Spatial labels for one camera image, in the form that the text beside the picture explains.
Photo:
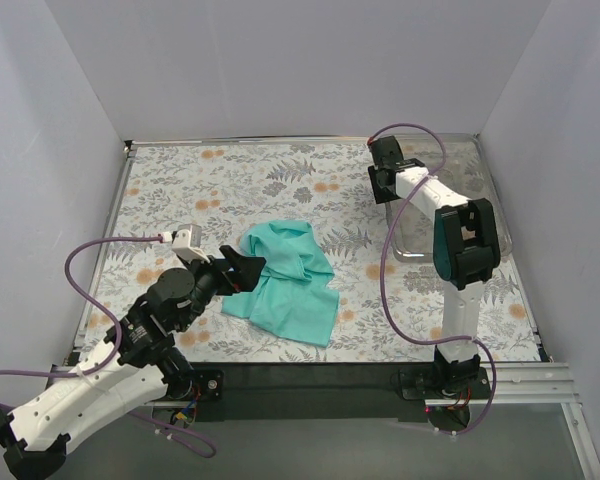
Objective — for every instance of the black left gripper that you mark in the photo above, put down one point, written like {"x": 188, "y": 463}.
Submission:
{"x": 230, "y": 275}

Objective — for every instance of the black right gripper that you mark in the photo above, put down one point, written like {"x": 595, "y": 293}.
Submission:
{"x": 380, "y": 178}

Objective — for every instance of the teal green t-shirt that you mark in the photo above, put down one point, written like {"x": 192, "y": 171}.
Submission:
{"x": 292, "y": 299}

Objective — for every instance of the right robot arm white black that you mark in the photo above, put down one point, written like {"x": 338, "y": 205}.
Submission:
{"x": 465, "y": 252}

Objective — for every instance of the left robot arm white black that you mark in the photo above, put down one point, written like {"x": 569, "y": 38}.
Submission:
{"x": 136, "y": 362}

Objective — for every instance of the clear plastic bin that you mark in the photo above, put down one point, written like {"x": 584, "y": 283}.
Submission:
{"x": 461, "y": 174}

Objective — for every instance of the floral patterned table mat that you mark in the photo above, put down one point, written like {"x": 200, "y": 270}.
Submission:
{"x": 389, "y": 310}

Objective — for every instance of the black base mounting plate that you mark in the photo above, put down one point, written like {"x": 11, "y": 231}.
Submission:
{"x": 306, "y": 391}

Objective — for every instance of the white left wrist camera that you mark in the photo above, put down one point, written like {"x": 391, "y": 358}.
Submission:
{"x": 186, "y": 243}

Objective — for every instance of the aluminium frame rail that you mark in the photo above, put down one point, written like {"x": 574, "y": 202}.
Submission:
{"x": 510, "y": 383}

